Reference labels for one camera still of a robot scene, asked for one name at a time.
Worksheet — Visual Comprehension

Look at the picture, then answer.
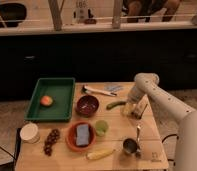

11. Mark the green pepper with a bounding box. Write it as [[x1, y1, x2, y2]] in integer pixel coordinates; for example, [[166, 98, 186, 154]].
[[106, 101, 126, 110]]

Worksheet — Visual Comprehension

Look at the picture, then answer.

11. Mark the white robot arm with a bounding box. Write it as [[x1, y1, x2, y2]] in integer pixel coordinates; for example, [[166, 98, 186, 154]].
[[123, 73, 197, 171]]

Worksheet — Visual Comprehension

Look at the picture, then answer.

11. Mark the wooden block holder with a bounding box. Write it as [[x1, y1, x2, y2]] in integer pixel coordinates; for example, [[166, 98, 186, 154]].
[[132, 100, 148, 120]]

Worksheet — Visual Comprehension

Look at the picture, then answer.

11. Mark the green cup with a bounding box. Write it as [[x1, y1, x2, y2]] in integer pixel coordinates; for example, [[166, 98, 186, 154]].
[[95, 120, 109, 136]]

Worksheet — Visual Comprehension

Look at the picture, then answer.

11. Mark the metal measuring cup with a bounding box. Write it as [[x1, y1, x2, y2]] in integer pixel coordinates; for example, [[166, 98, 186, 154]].
[[123, 125, 141, 158]]

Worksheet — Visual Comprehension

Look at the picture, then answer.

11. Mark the dark red bowl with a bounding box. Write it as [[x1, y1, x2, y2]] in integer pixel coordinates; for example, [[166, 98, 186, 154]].
[[76, 95, 99, 117]]

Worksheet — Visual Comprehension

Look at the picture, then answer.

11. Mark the blue sponge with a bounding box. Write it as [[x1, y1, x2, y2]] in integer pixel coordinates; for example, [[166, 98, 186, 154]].
[[76, 124, 90, 146]]

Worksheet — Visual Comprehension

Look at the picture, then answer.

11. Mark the yellow corn cob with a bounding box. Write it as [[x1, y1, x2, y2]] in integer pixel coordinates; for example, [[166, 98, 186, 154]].
[[86, 149, 114, 160]]

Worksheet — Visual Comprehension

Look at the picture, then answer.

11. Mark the orange plate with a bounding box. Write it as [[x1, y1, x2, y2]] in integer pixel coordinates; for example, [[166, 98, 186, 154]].
[[65, 121, 96, 152]]

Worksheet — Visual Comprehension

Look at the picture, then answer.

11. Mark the green plastic tray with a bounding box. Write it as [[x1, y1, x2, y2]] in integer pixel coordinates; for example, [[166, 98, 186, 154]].
[[25, 78, 75, 122]]

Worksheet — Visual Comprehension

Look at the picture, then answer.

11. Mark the purple grape bunch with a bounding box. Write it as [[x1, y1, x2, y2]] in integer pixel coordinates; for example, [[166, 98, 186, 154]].
[[43, 129, 60, 156]]

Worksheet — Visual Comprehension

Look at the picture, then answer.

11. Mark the orange peach fruit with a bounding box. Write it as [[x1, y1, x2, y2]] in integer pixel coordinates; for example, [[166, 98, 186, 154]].
[[40, 95, 53, 107]]

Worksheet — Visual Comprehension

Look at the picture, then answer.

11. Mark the seated person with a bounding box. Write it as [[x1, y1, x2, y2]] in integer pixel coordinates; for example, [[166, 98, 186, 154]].
[[123, 0, 180, 23]]

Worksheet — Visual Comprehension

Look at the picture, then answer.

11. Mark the white round container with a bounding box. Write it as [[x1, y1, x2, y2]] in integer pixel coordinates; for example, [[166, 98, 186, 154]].
[[20, 123, 40, 143]]

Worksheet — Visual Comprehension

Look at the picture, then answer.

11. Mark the white bottle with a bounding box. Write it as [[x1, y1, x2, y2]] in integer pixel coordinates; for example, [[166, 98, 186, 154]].
[[75, 0, 88, 23]]

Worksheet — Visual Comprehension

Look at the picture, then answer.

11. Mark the black chair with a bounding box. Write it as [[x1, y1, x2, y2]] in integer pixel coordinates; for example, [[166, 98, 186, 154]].
[[0, 3, 27, 28]]

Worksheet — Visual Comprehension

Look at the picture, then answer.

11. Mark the black cable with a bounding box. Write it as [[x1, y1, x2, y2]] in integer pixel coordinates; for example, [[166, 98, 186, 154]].
[[161, 133, 179, 168]]

